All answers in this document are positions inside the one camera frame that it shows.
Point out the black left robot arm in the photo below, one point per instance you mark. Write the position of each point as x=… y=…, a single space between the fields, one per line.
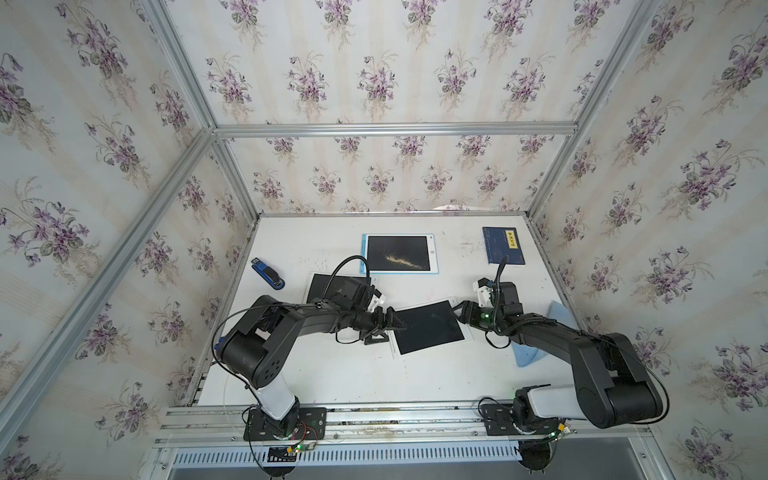
x=257 y=347

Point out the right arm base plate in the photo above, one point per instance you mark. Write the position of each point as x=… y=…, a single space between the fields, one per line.
x=500 y=420

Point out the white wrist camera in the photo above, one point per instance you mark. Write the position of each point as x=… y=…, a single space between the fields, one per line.
x=485 y=291
x=376 y=301

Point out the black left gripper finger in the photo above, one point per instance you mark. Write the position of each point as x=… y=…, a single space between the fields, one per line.
x=393 y=321
x=375 y=337

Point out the aluminium mounting rail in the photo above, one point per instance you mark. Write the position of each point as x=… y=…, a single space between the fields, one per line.
x=344 y=424

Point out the white vented cable duct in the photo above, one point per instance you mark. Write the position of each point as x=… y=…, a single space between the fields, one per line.
x=350 y=455

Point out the small green circuit board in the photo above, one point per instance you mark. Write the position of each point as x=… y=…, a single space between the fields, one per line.
x=294 y=449

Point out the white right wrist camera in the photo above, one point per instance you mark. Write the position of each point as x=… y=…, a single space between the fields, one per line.
x=485 y=291

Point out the dark blue book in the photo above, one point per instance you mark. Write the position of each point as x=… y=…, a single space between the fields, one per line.
x=503 y=242

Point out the blue framed drawing tablet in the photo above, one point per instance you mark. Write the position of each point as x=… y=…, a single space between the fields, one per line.
x=400 y=253

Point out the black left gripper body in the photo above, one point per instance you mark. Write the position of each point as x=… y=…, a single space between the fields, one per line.
x=364 y=323

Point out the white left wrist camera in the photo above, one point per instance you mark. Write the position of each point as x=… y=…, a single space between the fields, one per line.
x=376 y=301

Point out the white drawing tablet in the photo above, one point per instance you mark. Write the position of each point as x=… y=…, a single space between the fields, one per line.
x=318 y=282
x=430 y=326

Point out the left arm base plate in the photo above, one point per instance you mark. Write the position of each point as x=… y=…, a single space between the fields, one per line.
x=303 y=423

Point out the light blue cloth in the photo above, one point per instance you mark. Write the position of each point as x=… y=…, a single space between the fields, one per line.
x=526 y=355

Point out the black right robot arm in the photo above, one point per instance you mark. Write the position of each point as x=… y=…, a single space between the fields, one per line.
x=610 y=385

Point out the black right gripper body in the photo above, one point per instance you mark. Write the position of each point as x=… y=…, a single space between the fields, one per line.
x=486 y=318

